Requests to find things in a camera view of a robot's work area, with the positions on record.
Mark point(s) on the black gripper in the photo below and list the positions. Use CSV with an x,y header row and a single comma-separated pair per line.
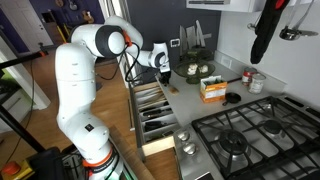
x,y
165,75

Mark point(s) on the long wooden spatula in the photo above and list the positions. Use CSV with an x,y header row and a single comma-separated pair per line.
x,y
173,90

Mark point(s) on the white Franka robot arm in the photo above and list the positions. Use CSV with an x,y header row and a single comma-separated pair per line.
x,y
75,76

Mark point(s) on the open cutlery drawer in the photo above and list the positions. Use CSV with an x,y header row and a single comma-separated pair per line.
x,y
153,119

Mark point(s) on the green glass tiered stand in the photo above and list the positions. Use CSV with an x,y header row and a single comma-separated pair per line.
x,y
194,65

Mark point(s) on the small digital timer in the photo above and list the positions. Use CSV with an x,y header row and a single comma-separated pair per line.
x,y
175,42

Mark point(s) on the orange cardboard box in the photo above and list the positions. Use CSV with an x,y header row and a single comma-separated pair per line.
x,y
213,88

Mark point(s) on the small black cast pan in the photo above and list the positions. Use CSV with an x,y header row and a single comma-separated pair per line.
x,y
231,98

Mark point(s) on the red labelled tin can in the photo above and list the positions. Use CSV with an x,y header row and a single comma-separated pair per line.
x,y
248,72

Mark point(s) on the white labelled tin can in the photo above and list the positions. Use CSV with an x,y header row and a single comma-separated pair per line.
x,y
257,83

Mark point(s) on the white upper cabinet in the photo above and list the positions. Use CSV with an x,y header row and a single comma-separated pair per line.
x,y
227,5

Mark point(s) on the black oven mitt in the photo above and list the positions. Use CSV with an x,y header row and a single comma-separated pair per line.
x,y
265,28

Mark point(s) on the stainless gas stove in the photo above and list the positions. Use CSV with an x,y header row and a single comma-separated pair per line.
x,y
268,139

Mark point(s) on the hanging steel ladle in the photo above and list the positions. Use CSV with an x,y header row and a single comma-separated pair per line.
x,y
294,32

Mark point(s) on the red emergency stop button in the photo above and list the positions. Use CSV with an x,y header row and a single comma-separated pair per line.
x,y
11,168

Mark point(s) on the white wall outlet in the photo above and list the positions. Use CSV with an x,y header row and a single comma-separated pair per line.
x,y
226,62

